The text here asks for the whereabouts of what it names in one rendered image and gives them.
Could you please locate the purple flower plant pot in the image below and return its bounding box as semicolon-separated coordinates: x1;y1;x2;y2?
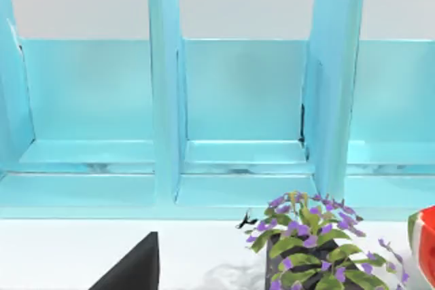
235;190;411;290

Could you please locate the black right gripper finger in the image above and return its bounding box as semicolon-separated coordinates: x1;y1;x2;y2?
88;231;160;290

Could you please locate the red and green watermelon cup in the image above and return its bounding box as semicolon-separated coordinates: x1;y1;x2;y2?
407;205;435;284

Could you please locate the light blue rack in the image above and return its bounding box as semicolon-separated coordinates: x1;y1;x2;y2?
0;0;435;220

